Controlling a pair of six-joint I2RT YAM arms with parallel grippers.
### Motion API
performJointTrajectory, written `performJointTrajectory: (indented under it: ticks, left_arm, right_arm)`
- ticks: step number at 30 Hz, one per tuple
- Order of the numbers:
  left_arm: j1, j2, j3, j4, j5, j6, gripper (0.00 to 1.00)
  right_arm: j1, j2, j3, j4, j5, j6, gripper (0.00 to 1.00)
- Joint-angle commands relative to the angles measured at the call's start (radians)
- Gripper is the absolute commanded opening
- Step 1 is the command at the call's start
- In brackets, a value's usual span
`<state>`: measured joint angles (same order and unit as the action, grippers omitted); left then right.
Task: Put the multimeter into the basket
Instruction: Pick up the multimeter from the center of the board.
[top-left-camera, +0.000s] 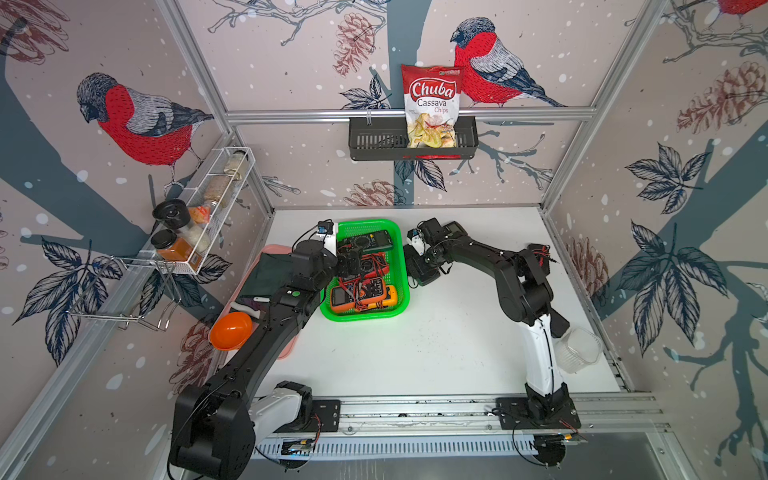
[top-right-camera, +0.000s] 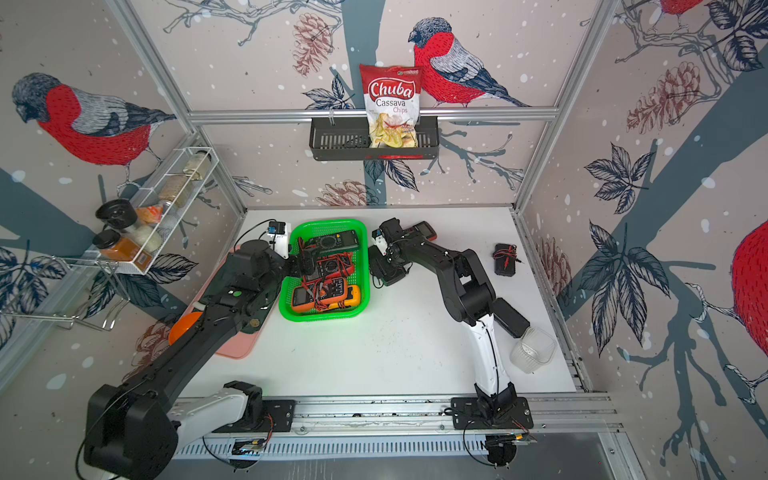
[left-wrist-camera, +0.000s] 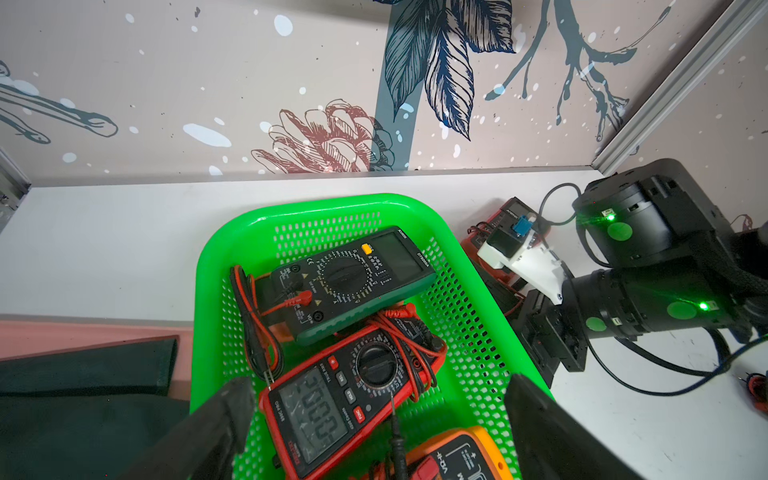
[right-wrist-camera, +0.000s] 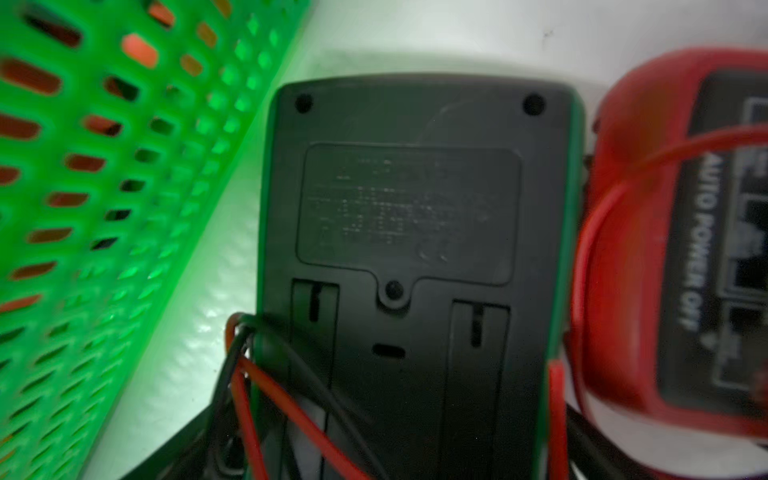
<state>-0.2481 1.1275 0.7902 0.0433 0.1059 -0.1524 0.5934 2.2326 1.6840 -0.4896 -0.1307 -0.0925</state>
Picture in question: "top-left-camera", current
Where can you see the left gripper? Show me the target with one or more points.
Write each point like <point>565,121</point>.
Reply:
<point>354,260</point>

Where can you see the black face-down multimeter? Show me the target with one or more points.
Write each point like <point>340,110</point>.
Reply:
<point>418,269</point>

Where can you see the orange black multimeter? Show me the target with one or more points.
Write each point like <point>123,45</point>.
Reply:
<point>358,295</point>

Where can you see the red multimeter with leads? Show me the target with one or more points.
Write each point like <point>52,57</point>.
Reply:
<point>365,267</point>

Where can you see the dark green multimeter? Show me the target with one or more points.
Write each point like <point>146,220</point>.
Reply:
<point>369,243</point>

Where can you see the yellow multimeter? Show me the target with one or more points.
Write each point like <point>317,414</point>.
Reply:
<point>391,298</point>

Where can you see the green plastic basket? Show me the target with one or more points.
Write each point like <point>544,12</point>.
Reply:
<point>397,275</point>

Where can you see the small black multimeter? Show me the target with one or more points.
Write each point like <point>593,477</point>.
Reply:
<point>542,253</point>

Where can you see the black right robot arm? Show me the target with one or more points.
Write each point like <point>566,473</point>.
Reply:
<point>525,297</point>

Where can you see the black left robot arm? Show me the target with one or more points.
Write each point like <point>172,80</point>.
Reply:
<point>218,426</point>

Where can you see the dark green cloth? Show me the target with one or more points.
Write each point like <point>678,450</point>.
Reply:
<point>269,274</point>

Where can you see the orange bowl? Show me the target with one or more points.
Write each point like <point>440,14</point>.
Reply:
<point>231,331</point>

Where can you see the amber spice jar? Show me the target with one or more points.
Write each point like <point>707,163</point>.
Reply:
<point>174,248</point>

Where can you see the cassava chips bag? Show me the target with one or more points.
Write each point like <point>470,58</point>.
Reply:
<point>431,105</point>

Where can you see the black lid spice jar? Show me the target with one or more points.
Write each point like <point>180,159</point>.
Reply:
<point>174,214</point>

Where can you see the clear plastic container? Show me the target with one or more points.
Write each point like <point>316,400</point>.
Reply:
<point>577,349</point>

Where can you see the white handled knife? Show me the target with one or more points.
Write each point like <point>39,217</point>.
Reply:
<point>257,308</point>

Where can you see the black wall basket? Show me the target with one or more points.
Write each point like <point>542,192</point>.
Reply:
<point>386,139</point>

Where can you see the white wire spice rack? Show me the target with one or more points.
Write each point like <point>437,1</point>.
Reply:
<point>210,203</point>

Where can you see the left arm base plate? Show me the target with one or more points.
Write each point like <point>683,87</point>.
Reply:
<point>315,416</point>

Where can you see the wire wall hook rack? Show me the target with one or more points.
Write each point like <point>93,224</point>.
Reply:
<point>146,295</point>

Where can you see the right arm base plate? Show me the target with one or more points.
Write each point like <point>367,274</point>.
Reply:
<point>524,413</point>

